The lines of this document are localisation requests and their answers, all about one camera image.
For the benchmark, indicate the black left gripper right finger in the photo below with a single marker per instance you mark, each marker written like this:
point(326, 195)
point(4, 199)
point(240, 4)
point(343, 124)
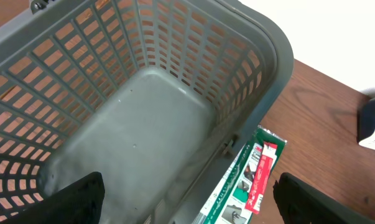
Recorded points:
point(300, 203)

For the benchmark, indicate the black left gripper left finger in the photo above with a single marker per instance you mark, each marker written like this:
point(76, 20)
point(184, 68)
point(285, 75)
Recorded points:
point(79, 203)

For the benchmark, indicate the red and white package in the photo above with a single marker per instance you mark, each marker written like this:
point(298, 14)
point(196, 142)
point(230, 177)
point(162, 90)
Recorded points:
point(264, 167)

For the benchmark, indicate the dark green package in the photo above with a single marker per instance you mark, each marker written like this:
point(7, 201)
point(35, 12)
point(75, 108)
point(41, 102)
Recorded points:
point(227, 202)

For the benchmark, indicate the white barcode scanner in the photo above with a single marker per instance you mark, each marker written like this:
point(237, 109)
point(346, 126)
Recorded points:
point(366, 123)

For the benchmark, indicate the grey plastic mesh basket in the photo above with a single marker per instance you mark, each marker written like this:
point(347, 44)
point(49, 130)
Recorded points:
point(147, 93)

